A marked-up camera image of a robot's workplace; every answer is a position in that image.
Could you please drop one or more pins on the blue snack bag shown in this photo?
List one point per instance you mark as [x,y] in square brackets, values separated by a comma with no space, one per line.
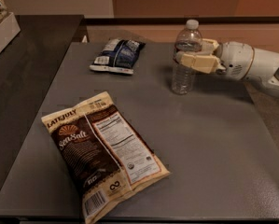
[118,56]

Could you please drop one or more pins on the dark wooden side table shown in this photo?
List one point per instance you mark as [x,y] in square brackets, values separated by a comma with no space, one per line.
[27,67]

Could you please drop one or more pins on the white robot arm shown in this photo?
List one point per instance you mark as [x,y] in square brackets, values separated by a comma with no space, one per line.
[263,73]

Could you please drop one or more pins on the clear plastic water bottle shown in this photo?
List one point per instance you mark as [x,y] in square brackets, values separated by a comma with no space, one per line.
[188,42]

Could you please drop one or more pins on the brown Late July chip bag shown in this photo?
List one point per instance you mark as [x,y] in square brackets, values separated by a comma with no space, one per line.
[106,157]

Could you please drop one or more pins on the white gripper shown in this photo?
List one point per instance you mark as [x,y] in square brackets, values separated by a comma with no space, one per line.
[234,61]

